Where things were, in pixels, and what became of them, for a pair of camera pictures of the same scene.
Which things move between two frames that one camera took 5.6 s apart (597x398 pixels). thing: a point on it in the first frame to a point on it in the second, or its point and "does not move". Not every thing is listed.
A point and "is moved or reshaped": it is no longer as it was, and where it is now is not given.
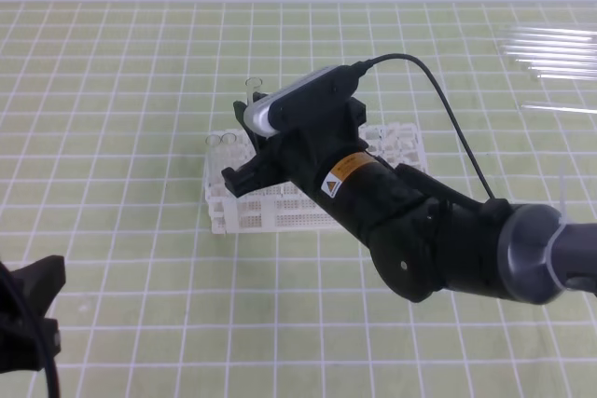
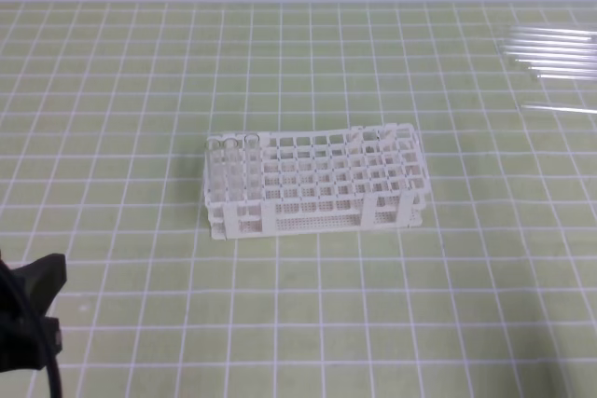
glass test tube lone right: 561,109 does not move
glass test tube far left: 214,166 does not move
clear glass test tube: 252,83 is moved or reshaped
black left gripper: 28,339 does not move
